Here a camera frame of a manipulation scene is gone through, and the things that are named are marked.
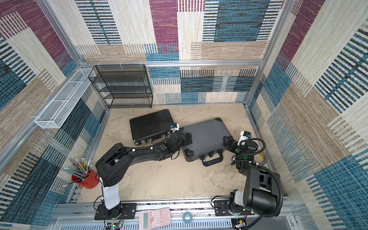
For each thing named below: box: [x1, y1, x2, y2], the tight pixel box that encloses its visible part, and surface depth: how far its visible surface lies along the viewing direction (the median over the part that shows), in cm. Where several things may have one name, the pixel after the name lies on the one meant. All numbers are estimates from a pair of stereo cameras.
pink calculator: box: [138, 207, 172, 230], surface depth 71 cm
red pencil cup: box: [61, 157, 101, 189], surface depth 77 cm
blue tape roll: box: [182, 210, 194, 224], surface depth 73 cm
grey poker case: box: [181, 117, 232, 167], surface depth 93 cm
